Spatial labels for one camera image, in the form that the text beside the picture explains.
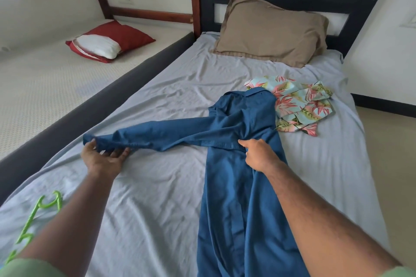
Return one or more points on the person's right hand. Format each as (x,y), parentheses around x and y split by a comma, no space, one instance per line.
(260,155)

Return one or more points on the person's left hand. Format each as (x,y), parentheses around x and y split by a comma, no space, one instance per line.
(97,161)

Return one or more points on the person's right thumb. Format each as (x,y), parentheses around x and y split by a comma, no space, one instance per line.
(246,143)

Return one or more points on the person's left thumb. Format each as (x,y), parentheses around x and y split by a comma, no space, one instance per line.
(92,143)

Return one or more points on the blue long-sleeved shirt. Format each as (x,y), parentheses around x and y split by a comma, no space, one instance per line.
(240,173)

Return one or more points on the person's right forearm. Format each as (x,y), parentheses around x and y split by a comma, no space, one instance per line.
(325,221)

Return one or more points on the person's left forearm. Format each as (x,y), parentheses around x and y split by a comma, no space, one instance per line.
(70,221)

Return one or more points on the grey bed sheet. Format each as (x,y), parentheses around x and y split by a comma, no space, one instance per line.
(156,143)

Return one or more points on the floral patterned shirt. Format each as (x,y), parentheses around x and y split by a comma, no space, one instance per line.
(300,104)

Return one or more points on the cream mattress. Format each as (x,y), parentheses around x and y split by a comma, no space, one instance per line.
(65,75)

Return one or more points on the green plastic hanger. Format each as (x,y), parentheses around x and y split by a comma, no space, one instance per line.
(31,224)

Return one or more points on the red and white pillow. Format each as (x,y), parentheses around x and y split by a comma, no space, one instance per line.
(109,41)

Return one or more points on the tan pillow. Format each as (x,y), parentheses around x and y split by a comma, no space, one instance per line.
(271,28)

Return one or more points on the green shirt sleeves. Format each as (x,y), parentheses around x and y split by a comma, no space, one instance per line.
(29,268)

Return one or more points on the brown wooden headboard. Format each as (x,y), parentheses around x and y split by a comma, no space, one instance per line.
(146,10)

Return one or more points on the dark grey bed frame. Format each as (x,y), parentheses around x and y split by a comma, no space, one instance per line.
(81,114)

